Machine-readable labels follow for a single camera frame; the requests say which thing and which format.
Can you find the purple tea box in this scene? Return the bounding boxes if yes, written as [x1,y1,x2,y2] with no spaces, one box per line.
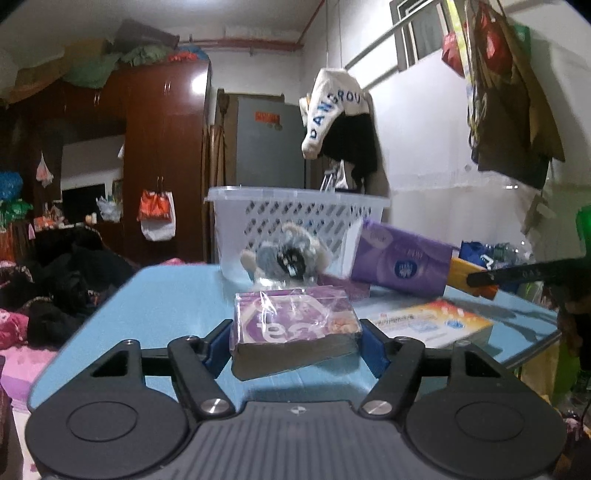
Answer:
[229,286,362,381]

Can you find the purple tissue pack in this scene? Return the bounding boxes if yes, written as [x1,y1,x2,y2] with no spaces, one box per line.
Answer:
[342,219,455,298]

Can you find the blue shopping bag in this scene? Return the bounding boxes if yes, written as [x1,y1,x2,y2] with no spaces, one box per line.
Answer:
[459,241,504,270]

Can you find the white orange medicine box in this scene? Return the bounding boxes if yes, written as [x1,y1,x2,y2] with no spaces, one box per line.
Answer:
[369,300,494,349]

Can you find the orange yellow bottle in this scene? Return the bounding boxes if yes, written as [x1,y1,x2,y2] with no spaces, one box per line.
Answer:
[445,256,501,301]

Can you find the dark purple box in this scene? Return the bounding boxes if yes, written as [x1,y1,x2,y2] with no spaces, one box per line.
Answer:
[318,274,370,301]

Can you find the olive hanging bags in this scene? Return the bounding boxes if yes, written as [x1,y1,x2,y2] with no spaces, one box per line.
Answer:
[442,1,565,190]

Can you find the beige plush toy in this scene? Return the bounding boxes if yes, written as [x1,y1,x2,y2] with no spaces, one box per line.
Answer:
[240,222,332,290]

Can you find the white plastic basket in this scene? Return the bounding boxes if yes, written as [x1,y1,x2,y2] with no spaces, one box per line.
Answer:
[203,185,392,282]

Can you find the black clothes pile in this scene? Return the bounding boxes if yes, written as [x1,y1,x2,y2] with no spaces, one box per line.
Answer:
[1,227,138,350]

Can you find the orange white hanging bag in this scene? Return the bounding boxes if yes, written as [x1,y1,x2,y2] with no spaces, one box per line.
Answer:
[137,190,176,242]

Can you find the black television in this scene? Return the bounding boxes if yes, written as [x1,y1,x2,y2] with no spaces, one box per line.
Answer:
[61,184,105,224]

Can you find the grey metal door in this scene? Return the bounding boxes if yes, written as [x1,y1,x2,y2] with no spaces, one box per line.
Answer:
[235,96,305,189]

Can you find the white black hanging hoodie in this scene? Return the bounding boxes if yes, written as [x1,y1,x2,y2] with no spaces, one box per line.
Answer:
[300,68,379,191]

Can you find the red brown wardrobe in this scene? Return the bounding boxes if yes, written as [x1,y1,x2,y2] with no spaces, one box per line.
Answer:
[1,60,211,265]

